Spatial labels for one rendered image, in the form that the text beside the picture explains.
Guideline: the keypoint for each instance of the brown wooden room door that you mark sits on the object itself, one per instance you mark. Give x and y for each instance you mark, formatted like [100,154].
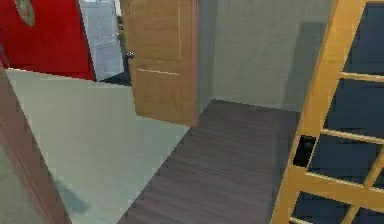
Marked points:
[160,50]

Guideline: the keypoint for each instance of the dark round door knob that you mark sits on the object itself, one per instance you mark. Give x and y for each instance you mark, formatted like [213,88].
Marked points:
[130,55]

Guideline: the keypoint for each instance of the white panelled room door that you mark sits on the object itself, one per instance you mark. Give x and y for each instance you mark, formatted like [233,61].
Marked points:
[101,40]

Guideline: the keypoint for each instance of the yellow glazed room door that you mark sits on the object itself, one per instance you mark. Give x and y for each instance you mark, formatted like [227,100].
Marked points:
[328,100]

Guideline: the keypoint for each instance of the green oval wall ornament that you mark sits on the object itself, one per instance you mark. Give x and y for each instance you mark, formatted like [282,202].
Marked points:
[26,10]

